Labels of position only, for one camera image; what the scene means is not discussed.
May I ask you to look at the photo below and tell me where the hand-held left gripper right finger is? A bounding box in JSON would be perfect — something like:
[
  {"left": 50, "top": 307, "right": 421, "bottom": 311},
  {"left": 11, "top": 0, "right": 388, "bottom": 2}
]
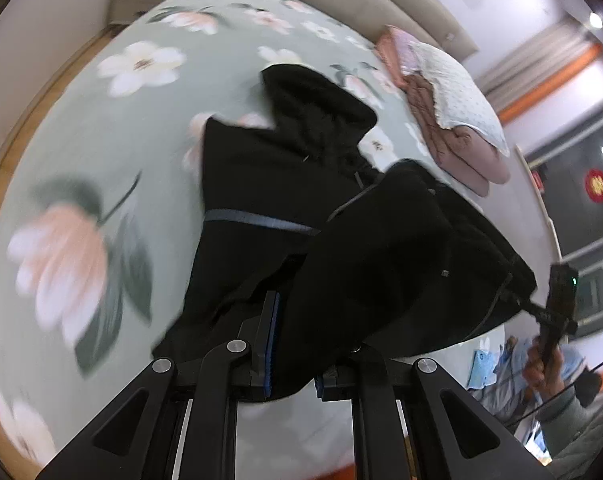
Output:
[{"left": 314, "top": 342, "right": 557, "bottom": 480}]

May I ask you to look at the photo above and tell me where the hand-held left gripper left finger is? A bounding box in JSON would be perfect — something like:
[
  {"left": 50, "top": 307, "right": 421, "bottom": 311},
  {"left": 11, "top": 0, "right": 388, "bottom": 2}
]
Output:
[{"left": 34, "top": 290, "right": 282, "bottom": 480}]

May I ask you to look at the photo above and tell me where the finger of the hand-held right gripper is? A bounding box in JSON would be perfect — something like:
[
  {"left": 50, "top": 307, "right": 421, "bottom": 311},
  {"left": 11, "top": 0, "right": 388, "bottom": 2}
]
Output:
[{"left": 506, "top": 290, "right": 549, "bottom": 323}]

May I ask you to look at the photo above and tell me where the black hooded jacket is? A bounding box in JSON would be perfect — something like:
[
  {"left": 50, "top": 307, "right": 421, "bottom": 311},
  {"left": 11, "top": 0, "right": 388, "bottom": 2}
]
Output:
[{"left": 152, "top": 63, "right": 538, "bottom": 401}]

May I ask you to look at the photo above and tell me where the person's right forearm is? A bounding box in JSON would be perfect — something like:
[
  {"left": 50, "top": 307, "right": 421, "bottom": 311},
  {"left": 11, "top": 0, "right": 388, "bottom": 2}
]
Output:
[{"left": 534, "top": 385, "right": 603, "bottom": 480}]

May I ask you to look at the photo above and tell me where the person's right hand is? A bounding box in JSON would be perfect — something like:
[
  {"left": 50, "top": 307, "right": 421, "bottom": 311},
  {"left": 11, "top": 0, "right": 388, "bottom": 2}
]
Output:
[{"left": 525, "top": 335, "right": 566, "bottom": 403}]

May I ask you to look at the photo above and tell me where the dark window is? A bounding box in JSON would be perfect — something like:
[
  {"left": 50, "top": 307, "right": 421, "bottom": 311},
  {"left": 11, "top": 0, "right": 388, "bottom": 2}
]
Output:
[{"left": 524, "top": 100, "right": 603, "bottom": 341}]

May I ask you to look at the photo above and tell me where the red round window sticker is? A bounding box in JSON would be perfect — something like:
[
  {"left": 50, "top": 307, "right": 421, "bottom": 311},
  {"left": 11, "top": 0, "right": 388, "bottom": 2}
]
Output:
[{"left": 584, "top": 169, "right": 603, "bottom": 203}]

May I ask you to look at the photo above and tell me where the folded mauve quilt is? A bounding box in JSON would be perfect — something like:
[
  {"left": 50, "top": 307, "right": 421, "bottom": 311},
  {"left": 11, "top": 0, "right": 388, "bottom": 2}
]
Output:
[{"left": 404, "top": 75, "right": 511, "bottom": 196}]

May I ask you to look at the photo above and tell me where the orange curtain band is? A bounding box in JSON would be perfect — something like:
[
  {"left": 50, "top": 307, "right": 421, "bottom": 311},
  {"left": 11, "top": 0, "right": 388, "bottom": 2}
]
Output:
[{"left": 496, "top": 42, "right": 603, "bottom": 121}]

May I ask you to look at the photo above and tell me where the white dotted pillow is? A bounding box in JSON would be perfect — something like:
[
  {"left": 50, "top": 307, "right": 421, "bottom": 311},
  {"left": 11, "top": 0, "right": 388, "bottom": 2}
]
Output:
[{"left": 409, "top": 40, "right": 511, "bottom": 157}]

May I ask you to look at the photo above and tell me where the beige curtain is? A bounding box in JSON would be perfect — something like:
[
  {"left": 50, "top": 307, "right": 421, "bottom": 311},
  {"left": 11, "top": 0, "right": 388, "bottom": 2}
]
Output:
[{"left": 476, "top": 17, "right": 595, "bottom": 101}]

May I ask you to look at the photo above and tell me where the green floral bed sheet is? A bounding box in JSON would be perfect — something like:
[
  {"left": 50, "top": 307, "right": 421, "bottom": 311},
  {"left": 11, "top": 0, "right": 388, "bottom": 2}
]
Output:
[{"left": 0, "top": 0, "right": 512, "bottom": 480}]

